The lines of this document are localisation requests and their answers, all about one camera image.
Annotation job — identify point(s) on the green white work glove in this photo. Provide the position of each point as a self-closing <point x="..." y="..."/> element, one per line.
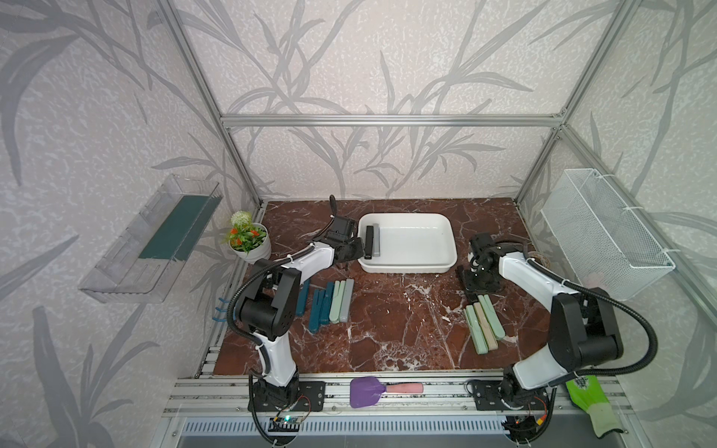
<point x="587" y="394"/>

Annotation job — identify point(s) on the pale green pliers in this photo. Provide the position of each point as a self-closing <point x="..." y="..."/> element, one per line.
<point x="492" y="318"/>

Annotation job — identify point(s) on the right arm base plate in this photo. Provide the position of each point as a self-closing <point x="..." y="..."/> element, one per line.
<point x="487" y="395"/>

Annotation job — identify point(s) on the white wire mesh basket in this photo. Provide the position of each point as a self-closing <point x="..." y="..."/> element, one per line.
<point x="606" y="244"/>

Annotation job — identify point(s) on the clear plastic wall shelf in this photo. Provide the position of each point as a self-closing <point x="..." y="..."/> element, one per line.
<point x="144" y="263"/>

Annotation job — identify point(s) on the white rectangular storage tray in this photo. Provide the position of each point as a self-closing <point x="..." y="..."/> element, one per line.
<point x="410" y="243"/>

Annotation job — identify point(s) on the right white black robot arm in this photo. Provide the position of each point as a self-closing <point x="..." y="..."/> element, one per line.
<point x="583" y="330"/>

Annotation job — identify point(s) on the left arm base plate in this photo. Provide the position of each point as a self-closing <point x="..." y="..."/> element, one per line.
<point x="301" y="396"/>

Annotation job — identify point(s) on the open dark teal pliers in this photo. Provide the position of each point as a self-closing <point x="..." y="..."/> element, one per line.
<point x="302" y="299"/>

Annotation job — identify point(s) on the mint green pliers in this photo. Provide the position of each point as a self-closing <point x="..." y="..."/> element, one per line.
<point x="478" y="338"/>

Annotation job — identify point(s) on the dark teal folded pliers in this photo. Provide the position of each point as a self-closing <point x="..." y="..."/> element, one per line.
<point x="316" y="311"/>

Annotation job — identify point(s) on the clear tape roll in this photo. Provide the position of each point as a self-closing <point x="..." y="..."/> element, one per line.
<point x="540" y="258"/>

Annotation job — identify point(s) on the potted artificial flower plant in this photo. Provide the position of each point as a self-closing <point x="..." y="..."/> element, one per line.
<point x="249" y="240"/>

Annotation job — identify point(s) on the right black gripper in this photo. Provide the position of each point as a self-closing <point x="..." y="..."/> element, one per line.
<point x="470" y="286"/>

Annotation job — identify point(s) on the purple pink spatula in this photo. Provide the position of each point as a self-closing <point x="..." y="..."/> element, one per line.
<point x="367" y="391"/>

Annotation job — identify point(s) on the beige pliers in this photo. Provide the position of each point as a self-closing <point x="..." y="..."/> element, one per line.
<point x="490" y="338"/>

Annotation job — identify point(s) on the light green folded pliers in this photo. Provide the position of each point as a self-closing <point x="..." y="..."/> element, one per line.
<point x="337" y="301"/>

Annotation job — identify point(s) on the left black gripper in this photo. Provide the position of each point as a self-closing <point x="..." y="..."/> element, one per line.
<point x="358" y="242"/>

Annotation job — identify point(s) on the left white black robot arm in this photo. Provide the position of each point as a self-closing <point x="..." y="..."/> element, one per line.
<point x="264" y="307"/>

